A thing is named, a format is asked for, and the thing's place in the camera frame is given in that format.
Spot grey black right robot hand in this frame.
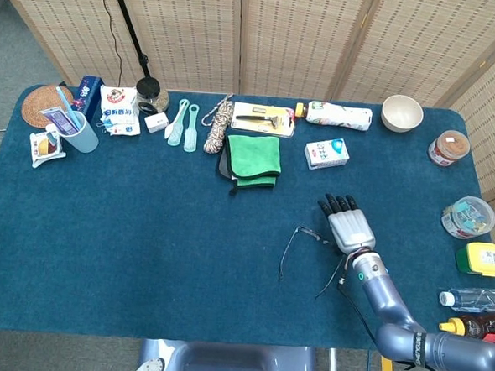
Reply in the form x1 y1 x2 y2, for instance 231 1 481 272
314 192 379 258

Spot black wire eyeglasses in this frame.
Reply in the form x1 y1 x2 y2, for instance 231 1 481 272
277 224 349 301

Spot white and blue carton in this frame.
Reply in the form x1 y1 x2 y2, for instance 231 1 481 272
303 135 352 172

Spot white-labelled bottle with yellow cap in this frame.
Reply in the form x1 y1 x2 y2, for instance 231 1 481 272
293 98 374 133

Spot clear tub of binder clips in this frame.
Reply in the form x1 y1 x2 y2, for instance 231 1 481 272
440 194 495 243

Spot folded green cloth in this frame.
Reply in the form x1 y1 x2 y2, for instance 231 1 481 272
224 133 285 191

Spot razor on yellow blister card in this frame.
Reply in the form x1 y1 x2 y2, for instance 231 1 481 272
230 101 298 138

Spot beige bowl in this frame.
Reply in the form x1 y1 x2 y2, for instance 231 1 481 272
379 93 425 135

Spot red-labelled jar with orange lid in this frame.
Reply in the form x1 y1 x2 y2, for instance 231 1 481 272
426 128 472 170

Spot yellow and green box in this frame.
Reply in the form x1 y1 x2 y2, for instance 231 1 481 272
454 240 495 278

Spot grey cloth with black edge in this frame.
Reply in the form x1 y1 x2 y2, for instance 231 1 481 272
215 148 245 197

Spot clear water bottle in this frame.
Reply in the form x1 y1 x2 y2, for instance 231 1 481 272
438 285 495 314

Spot brown sauce bottle yellow cap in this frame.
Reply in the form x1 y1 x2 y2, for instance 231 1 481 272
438 309 495 345

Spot grey-blue robot torso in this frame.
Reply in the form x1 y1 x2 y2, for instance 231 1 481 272
137 336 318 371

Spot green brush with white bristles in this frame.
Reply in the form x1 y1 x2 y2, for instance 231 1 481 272
183 102 201 153
164 97 190 148

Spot small white box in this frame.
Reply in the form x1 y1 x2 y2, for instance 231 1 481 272
143 110 170 135

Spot glass jar with black lid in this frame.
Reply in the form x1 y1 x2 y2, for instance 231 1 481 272
133 76 172 115

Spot white printed powder bag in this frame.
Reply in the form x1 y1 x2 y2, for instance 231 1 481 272
96 84 144 138

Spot light blue plastic cup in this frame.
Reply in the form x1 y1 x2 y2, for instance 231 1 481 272
58 109 102 155

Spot dark blue cardboard box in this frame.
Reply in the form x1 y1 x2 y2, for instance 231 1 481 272
71 74 106 123

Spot black stand pole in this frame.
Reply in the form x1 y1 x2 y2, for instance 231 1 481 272
102 0 155 80

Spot light blue toothbrush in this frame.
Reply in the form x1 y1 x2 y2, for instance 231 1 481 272
52 86 85 134

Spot purple toothpaste tube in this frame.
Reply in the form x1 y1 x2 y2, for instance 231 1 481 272
39 105 80 138

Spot white snack packet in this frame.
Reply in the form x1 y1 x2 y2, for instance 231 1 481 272
28 122 69 171

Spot round woven coaster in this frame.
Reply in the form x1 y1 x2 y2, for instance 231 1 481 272
20 81 76 131

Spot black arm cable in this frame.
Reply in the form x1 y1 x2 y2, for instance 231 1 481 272
331 258 466 371

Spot coiled brown white rope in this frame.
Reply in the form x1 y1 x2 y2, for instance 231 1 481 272
198 92 237 156

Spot white perforated bracket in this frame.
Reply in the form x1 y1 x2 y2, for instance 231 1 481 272
124 354 166 371

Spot thin black hanging cable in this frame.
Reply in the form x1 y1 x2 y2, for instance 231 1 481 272
88 0 128 89

